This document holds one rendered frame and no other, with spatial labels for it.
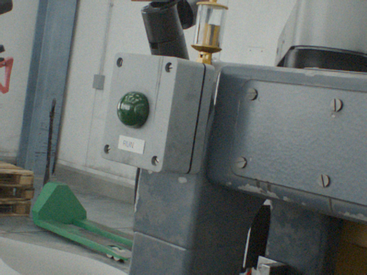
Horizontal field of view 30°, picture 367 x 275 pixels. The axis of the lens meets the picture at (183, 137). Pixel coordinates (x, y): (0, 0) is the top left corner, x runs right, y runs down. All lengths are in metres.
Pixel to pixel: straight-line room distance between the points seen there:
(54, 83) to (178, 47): 8.15
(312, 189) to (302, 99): 0.07
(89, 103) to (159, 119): 8.43
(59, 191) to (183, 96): 5.77
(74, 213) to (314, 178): 5.91
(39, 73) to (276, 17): 3.74
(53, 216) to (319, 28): 5.66
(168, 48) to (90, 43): 8.06
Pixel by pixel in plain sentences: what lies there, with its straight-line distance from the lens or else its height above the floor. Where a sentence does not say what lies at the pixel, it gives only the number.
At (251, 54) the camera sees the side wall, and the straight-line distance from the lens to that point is 7.19.
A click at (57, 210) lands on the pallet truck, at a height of 0.16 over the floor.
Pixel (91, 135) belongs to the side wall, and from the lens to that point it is 8.88.
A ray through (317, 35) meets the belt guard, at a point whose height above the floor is 1.38.
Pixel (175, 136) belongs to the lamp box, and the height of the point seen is 1.27.
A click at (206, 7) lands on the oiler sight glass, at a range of 0.61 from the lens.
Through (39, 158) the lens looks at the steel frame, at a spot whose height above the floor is 0.27.
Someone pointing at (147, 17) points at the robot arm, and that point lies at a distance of 1.04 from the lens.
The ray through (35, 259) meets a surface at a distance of 1.07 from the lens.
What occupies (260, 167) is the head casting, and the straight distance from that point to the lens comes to 0.53.
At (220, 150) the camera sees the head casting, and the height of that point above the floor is 1.26.
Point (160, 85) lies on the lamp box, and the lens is 0.53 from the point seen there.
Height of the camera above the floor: 1.30
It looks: 3 degrees down
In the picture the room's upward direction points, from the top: 9 degrees clockwise
